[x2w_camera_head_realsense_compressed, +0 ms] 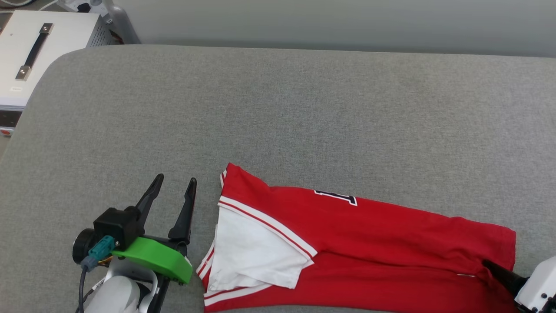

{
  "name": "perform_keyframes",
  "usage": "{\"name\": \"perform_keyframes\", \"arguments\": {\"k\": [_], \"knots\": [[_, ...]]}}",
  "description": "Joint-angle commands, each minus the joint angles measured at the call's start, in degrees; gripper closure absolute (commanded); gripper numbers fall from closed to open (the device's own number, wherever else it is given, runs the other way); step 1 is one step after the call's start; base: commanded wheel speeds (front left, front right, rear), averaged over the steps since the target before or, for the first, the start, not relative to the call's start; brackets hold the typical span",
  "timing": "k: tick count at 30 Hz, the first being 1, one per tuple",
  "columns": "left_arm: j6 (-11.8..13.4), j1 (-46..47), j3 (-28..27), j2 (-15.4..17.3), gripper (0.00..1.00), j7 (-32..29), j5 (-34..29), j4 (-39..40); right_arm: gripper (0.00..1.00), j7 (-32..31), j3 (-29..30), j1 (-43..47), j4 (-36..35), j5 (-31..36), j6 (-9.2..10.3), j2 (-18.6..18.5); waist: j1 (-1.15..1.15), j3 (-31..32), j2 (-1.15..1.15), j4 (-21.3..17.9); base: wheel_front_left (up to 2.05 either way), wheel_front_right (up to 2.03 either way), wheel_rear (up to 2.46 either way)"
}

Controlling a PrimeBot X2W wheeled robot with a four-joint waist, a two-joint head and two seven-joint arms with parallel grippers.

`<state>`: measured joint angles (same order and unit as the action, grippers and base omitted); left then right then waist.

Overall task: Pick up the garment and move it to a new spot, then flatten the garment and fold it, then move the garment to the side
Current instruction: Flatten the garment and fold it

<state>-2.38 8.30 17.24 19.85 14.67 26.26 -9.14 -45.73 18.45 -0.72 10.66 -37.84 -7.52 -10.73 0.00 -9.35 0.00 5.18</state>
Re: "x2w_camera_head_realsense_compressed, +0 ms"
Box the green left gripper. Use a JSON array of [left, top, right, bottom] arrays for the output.
[[72, 174, 197, 285]]

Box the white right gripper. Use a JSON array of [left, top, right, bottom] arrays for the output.
[[482, 256, 556, 313]]

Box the red and white basketball jersey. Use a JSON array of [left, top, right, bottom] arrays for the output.
[[195, 163, 517, 313]]

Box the white equipment case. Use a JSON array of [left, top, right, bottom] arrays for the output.
[[0, 10, 114, 138]]

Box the white power strip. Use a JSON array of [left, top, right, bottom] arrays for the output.
[[56, 0, 109, 13]]

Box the teal left camera connector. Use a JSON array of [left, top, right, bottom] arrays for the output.
[[80, 235, 116, 273]]

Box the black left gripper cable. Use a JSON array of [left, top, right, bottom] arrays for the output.
[[77, 265, 88, 313]]

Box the black case handle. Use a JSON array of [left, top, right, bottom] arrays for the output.
[[15, 23, 55, 82]]

